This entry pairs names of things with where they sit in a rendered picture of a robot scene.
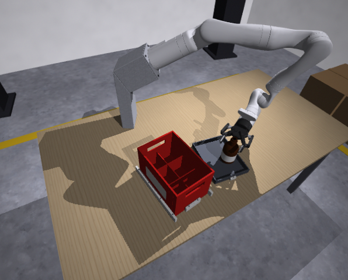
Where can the brown bottle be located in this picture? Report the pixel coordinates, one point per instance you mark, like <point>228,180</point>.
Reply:
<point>230,151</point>

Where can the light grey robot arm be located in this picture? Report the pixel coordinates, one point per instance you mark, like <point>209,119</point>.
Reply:
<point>316,44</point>

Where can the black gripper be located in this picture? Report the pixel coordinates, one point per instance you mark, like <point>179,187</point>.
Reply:
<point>239,130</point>

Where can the red plastic crate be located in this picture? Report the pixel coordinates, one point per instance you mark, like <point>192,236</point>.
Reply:
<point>176,171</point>

